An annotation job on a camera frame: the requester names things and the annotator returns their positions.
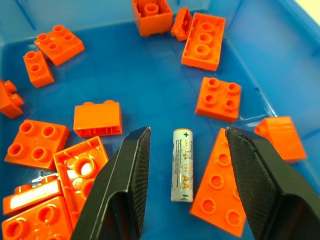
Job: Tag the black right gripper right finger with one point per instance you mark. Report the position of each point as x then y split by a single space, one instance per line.
265 180

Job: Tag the orange brick lying sideways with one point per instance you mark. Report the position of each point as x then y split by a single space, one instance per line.
97 118

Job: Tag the silver AA battery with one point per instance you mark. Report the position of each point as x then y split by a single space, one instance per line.
182 165

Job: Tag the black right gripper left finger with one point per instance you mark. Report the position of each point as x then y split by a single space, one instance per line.
117 182

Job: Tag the orange upturned long brick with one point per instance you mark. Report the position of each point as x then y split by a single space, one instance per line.
203 41

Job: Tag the orange upturned square brick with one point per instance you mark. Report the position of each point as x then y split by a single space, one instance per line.
77 170

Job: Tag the blue plastic bin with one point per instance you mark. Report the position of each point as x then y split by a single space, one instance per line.
150 82

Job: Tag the orange four-stud brick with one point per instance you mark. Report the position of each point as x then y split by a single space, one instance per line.
35 143
60 45
37 221
218 98

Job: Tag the orange glossy side brick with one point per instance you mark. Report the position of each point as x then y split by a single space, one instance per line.
31 196

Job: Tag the orange hollow square brick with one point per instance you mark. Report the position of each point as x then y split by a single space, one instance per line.
152 17

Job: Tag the small orange broken brick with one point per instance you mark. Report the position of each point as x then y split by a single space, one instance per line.
181 23

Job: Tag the orange two-stud brick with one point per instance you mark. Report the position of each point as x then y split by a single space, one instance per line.
38 68
8 100

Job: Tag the orange sloped brick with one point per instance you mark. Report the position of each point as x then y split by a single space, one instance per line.
283 138

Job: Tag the orange eight-stud long brick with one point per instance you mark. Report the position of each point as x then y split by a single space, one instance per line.
216 185

